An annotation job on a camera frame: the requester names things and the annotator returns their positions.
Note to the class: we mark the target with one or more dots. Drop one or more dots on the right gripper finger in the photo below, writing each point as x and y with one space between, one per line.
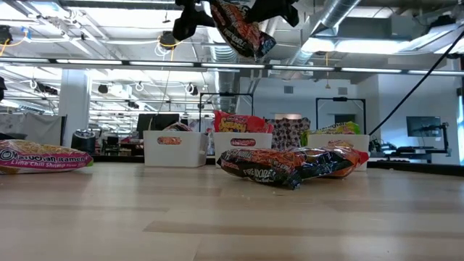
192 18
279 9

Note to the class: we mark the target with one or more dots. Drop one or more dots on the red-orange ramen noodle pack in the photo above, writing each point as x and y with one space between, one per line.
235 123

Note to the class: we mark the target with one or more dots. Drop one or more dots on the ceiling light strip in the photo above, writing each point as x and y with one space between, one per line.
302 67
25 59
161 64
232 65
366 69
435 72
90 61

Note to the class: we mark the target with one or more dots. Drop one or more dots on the brown patterned cloth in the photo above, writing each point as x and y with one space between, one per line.
290 134

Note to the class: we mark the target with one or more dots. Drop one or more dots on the white plastic bin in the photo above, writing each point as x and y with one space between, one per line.
192 152
221 145
315 141

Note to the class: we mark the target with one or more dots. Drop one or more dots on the white building column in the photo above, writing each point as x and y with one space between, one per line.
74 108

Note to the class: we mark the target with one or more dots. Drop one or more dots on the black trash can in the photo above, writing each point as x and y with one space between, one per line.
83 141

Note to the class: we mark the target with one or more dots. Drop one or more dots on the black ceiling device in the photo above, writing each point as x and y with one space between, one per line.
5 34

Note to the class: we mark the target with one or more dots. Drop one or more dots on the grey cloth cover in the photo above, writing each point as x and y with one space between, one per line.
29 127

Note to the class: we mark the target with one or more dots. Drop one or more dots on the silver ventilation duct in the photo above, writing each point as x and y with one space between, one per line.
223 50
326 21

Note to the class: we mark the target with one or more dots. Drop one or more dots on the black metal frame rig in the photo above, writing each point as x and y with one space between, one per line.
340 99
226 94

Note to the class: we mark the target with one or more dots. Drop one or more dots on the wall monitor screen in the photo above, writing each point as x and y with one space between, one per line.
422 126

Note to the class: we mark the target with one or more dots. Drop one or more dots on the black aluminium table frame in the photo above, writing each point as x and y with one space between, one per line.
417 168

